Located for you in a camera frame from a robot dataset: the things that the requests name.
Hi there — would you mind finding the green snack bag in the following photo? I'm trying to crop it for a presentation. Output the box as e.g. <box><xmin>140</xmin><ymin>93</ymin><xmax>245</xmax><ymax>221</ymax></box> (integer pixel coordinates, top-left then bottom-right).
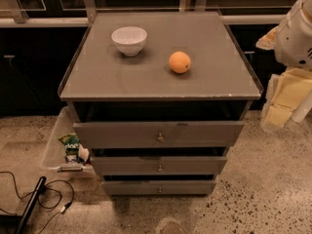
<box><xmin>58</xmin><ymin>133</ymin><xmax>80</xmax><ymax>155</ymax></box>

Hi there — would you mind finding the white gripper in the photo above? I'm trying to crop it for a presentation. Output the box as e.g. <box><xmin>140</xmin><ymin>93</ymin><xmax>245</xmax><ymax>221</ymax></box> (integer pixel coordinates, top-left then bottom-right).
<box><xmin>260</xmin><ymin>68</ymin><xmax>312</xmax><ymax>133</ymax></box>

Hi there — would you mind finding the grey bottom drawer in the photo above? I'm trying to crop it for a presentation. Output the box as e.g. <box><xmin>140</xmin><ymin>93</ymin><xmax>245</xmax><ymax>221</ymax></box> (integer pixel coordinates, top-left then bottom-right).
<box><xmin>103</xmin><ymin>180</ymin><xmax>215</xmax><ymax>195</ymax></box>

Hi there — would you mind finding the black cable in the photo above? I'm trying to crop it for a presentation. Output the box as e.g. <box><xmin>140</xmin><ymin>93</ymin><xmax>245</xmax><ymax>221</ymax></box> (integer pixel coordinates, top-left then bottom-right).
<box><xmin>0</xmin><ymin>171</ymin><xmax>75</xmax><ymax>234</ymax></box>

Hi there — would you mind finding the white ceramic bowl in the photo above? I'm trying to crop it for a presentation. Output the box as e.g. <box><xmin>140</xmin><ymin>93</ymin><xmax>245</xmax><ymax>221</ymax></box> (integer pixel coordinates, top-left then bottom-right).
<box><xmin>111</xmin><ymin>26</ymin><xmax>147</xmax><ymax>57</ymax></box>

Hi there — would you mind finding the grey top drawer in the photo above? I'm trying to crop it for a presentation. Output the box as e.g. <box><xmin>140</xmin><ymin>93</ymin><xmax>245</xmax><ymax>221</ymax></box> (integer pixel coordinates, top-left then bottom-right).
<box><xmin>73</xmin><ymin>121</ymin><xmax>244</xmax><ymax>149</ymax></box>

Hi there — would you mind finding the clear plastic bin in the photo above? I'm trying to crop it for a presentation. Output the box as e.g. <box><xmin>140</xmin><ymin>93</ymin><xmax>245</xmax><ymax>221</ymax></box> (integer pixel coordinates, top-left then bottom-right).
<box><xmin>41</xmin><ymin>106</ymin><xmax>95</xmax><ymax>177</ymax></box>

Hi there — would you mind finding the grey middle drawer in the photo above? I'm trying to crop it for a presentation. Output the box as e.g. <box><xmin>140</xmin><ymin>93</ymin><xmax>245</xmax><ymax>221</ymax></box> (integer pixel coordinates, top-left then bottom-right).
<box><xmin>91</xmin><ymin>156</ymin><xmax>226</xmax><ymax>176</ymax></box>

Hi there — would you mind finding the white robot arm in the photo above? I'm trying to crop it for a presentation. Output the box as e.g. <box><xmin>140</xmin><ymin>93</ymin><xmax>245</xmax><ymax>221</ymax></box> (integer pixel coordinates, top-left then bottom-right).
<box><xmin>256</xmin><ymin>0</ymin><xmax>312</xmax><ymax>133</ymax></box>

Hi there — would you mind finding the orange fruit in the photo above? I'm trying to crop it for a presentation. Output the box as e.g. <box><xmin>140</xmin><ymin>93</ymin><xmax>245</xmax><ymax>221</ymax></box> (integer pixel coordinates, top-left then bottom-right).
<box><xmin>169</xmin><ymin>52</ymin><xmax>191</xmax><ymax>74</ymax></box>

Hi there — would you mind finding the black stand leg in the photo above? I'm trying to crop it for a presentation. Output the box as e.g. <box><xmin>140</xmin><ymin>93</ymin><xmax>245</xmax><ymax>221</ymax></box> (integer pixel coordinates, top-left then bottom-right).
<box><xmin>14</xmin><ymin>176</ymin><xmax>46</xmax><ymax>234</ymax></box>

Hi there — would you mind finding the grey drawer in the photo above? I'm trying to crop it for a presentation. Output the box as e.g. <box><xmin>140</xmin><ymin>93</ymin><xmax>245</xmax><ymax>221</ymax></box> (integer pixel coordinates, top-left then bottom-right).
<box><xmin>91</xmin><ymin>156</ymin><xmax>226</xmax><ymax>176</ymax></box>
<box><xmin>73</xmin><ymin>121</ymin><xmax>244</xmax><ymax>149</ymax></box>
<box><xmin>103</xmin><ymin>180</ymin><xmax>215</xmax><ymax>195</ymax></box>

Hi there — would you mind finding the metal railing frame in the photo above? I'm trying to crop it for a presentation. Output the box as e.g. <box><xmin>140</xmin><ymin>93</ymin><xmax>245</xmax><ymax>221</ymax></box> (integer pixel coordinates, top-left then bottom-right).
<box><xmin>0</xmin><ymin>0</ymin><xmax>296</xmax><ymax>28</ymax></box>

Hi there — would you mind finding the grey drawer cabinet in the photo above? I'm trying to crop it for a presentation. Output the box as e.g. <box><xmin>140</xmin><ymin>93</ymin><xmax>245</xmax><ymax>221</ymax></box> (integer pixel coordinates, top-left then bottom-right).
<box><xmin>58</xmin><ymin>12</ymin><xmax>262</xmax><ymax>183</ymax></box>

